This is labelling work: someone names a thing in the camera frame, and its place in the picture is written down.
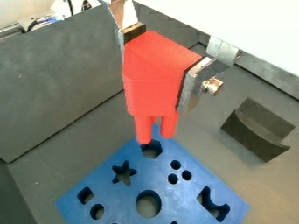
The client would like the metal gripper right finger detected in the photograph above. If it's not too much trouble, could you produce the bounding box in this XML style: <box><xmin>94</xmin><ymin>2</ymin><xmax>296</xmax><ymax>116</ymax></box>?
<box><xmin>176</xmin><ymin>37</ymin><xmax>240</xmax><ymax>115</ymax></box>

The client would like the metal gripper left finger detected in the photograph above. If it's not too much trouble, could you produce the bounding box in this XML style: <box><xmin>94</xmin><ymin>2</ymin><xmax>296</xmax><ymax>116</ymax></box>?
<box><xmin>98</xmin><ymin>0</ymin><xmax>145</xmax><ymax>55</ymax></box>

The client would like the red three prong block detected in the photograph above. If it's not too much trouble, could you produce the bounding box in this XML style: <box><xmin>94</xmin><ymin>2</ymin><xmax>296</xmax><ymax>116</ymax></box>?
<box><xmin>121</xmin><ymin>31</ymin><xmax>201</xmax><ymax>144</ymax></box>

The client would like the dark grey foam panel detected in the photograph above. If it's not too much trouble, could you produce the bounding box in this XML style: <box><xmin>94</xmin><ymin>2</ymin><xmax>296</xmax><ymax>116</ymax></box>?
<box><xmin>0</xmin><ymin>6</ymin><xmax>121</xmax><ymax>163</ymax></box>

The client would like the blue shape sorter board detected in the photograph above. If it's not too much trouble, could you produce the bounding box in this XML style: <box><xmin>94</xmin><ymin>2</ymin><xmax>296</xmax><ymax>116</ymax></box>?
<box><xmin>56</xmin><ymin>126</ymin><xmax>249</xmax><ymax>224</ymax></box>

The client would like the black cable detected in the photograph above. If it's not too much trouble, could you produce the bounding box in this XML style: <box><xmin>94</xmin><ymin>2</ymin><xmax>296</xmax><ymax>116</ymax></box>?
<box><xmin>24</xmin><ymin>17</ymin><xmax>52</xmax><ymax>33</ymax></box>

